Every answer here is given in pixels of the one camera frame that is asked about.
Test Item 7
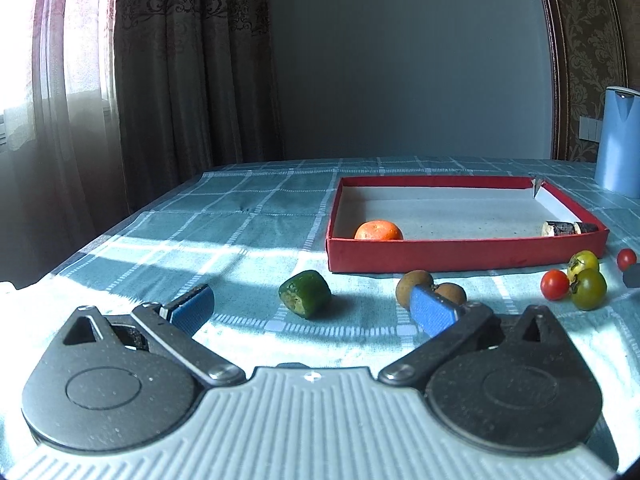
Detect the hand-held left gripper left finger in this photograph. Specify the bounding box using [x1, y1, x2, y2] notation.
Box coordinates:
[62, 283, 247, 388]

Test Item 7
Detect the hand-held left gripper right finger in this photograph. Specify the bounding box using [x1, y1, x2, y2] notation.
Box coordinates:
[377, 285, 569, 390]

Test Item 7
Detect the brown kiwi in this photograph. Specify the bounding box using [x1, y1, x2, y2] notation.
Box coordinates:
[434, 282, 467, 306]
[395, 269, 434, 310]

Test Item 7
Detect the red cardboard box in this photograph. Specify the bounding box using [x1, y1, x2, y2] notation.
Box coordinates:
[326, 174, 610, 274]

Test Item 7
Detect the dark green tomato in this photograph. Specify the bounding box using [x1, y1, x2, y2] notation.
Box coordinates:
[570, 268, 608, 310]

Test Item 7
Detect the yellow-green tomato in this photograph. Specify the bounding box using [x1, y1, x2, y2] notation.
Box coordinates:
[567, 250, 600, 281]

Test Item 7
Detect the teal checked tablecloth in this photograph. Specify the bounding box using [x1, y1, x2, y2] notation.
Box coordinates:
[0, 156, 640, 480]

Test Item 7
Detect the orange tangerine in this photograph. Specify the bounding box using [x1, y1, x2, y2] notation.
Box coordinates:
[354, 220, 404, 241]

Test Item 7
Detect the green cucumber piece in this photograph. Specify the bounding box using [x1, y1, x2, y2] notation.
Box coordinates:
[278, 270, 332, 320]

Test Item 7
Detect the blue kettle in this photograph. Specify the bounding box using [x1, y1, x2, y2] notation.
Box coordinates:
[594, 86, 640, 194]

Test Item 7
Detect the brown patterned curtain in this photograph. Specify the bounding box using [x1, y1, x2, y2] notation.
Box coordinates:
[111, 0, 287, 221]

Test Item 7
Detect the white sheer curtain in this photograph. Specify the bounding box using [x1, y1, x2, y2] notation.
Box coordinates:
[0, 0, 127, 288]

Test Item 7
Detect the white wall switch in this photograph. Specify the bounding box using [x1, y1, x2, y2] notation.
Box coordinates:
[579, 115, 603, 141]

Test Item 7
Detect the brown wooden frame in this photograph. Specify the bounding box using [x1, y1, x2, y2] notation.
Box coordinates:
[531, 0, 572, 161]

